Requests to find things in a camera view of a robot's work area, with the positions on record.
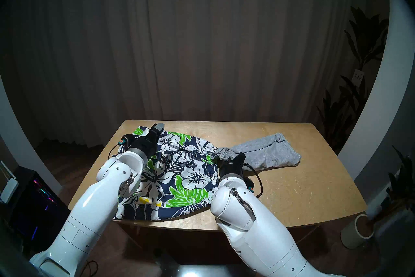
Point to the tall dark leafy plant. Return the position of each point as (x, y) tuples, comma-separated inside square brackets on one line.
[(363, 39)]

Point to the black computer tower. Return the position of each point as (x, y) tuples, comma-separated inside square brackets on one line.
[(35, 208)]

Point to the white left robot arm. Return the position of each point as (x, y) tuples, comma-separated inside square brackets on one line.
[(94, 201)]

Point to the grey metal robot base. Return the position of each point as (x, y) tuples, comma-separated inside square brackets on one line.
[(194, 268)]

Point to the small dark leafy plant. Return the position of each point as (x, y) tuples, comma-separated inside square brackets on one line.
[(400, 185)]

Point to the white paper plant tag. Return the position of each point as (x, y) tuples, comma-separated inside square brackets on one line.
[(357, 77)]

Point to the navy green floral shorts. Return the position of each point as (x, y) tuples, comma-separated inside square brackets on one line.
[(188, 179)]

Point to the white router box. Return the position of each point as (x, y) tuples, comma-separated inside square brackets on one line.
[(9, 188)]

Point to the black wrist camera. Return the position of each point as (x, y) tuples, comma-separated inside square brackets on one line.
[(125, 140), (249, 184)]

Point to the grey jersey shorts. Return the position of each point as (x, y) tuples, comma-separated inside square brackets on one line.
[(269, 153)]

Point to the beige pleated curtain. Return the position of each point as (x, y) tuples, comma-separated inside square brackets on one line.
[(194, 36)]

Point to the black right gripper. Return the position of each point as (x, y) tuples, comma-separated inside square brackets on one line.
[(233, 166)]

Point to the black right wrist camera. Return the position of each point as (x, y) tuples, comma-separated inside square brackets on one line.
[(249, 184)]

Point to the white cylindrical plant pot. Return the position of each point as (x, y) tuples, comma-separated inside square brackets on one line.
[(351, 235)]

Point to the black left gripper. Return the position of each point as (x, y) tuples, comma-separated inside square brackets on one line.
[(146, 143)]

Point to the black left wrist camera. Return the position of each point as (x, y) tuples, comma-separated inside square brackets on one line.
[(125, 140)]

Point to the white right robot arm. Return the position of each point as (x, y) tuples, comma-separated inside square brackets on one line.
[(253, 231)]

